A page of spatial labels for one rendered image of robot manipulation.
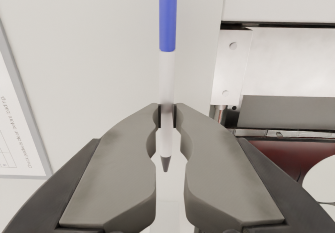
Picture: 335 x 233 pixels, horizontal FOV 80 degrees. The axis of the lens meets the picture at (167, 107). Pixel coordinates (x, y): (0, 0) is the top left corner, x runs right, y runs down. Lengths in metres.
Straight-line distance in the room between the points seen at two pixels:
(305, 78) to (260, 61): 0.06
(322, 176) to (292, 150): 0.07
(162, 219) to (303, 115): 0.28
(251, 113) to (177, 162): 0.19
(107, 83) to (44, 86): 0.05
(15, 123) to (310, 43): 0.30
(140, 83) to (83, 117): 0.06
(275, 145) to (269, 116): 0.08
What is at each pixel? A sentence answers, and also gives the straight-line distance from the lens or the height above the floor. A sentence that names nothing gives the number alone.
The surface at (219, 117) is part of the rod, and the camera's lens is 0.25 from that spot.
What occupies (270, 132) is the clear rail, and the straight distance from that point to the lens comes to 0.28.
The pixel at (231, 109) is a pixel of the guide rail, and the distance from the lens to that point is 0.31.
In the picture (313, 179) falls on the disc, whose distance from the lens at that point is 0.37.
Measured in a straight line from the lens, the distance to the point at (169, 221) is 0.23.
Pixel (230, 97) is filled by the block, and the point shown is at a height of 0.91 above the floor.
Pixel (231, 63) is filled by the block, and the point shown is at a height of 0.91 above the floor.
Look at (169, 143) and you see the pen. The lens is 0.15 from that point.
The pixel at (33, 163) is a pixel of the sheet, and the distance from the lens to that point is 0.24.
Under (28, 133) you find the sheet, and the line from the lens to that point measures 0.22.
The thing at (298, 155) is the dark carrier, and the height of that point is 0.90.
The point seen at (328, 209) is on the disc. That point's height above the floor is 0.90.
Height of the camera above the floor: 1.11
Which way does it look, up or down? 62 degrees down
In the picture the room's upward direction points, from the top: 177 degrees counter-clockwise
